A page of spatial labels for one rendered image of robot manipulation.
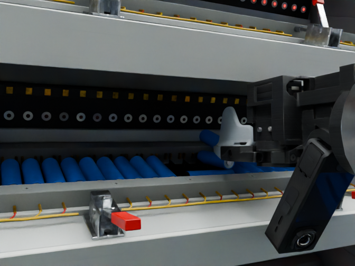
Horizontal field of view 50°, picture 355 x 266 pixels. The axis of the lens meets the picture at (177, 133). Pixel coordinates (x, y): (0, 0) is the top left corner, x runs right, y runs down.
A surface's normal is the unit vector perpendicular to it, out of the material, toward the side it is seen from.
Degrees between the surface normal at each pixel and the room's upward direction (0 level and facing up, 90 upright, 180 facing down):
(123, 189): 109
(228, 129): 90
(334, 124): 83
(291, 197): 88
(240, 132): 90
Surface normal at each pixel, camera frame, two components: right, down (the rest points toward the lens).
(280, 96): -0.90, 0.00
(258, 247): 0.42, 0.30
